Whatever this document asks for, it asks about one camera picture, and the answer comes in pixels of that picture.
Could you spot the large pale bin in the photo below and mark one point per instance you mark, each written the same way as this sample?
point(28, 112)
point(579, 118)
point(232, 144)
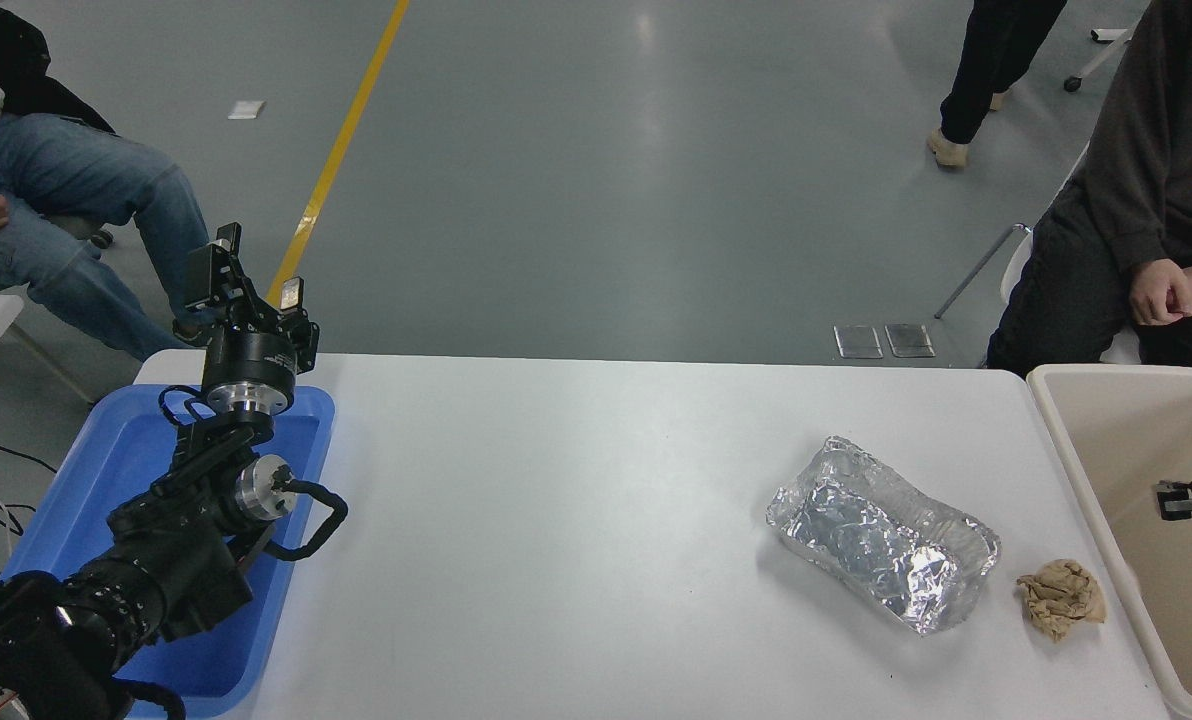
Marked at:
point(1146, 600)

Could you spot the crinkled foil tray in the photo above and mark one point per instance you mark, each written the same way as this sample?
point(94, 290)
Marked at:
point(876, 535)

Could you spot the white paper sheet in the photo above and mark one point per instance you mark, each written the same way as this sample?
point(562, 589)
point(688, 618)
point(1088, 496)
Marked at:
point(246, 109)

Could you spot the blue plastic tray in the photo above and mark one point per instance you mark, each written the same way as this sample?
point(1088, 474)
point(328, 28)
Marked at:
point(86, 470)

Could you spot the metal floor plate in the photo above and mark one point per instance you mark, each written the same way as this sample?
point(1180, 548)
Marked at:
point(858, 341)
point(910, 340)

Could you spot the white rolling stand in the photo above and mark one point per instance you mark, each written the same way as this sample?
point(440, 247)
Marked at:
point(1106, 34)

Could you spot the crumpled tan paper ball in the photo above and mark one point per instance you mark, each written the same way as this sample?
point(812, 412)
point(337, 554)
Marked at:
point(1061, 600)

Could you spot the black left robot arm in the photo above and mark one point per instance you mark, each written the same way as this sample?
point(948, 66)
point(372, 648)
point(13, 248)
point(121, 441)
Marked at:
point(176, 560)

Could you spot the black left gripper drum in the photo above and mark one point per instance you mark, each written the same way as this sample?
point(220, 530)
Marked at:
point(251, 358)

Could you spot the person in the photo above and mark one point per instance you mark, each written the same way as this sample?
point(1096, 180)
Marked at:
point(996, 50)
point(76, 190)
point(1136, 130)

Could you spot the white chair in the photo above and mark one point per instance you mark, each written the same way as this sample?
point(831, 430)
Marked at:
point(1124, 348)

